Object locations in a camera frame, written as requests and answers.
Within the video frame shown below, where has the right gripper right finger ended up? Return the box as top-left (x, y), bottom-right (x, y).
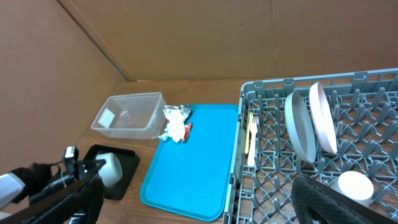
top-left (291, 175), bottom-right (397, 224)

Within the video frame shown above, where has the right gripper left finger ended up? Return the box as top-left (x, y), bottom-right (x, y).
top-left (1, 175), bottom-right (104, 224)

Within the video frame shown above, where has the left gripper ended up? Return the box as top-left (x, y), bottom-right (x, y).
top-left (29, 146), bottom-right (106, 204)

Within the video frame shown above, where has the grey bowl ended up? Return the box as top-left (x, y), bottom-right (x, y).
top-left (95, 152), bottom-right (123, 187)

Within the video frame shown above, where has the grey plate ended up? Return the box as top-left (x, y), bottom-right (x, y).
top-left (285, 91), bottom-right (317, 163)

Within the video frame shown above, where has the white napkin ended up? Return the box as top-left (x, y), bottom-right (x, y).
top-left (159, 112), bottom-right (185, 143)

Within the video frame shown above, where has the silver foil wrapper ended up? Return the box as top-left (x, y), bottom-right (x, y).
top-left (163, 105), bottom-right (193, 119)

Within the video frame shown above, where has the white plastic fork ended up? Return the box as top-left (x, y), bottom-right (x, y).
top-left (248, 115), bottom-right (259, 166)

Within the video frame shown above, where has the red ketchup packet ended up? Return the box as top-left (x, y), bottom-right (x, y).
top-left (182, 123), bottom-right (192, 142)

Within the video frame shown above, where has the pink plate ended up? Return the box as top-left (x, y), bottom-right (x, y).
top-left (309, 82), bottom-right (338, 154)

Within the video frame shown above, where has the yellow plastic spoon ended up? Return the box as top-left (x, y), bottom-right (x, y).
top-left (244, 112), bottom-right (253, 154)

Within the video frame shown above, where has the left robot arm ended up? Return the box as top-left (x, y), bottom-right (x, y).
top-left (1, 146), bottom-right (106, 207)

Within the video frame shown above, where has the grey dishwasher rack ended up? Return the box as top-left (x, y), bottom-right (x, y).
top-left (223, 68), bottom-right (397, 223)

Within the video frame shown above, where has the black plastic tray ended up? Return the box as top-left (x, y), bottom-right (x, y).
top-left (83, 144), bottom-right (140, 200)

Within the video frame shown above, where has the white cup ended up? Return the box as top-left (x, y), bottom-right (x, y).
top-left (330, 170), bottom-right (374, 207)

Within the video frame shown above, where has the clear plastic bin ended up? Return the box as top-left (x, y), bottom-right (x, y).
top-left (91, 92), bottom-right (166, 139)

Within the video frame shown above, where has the teal serving tray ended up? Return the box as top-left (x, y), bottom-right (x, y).
top-left (140, 104), bottom-right (238, 222)

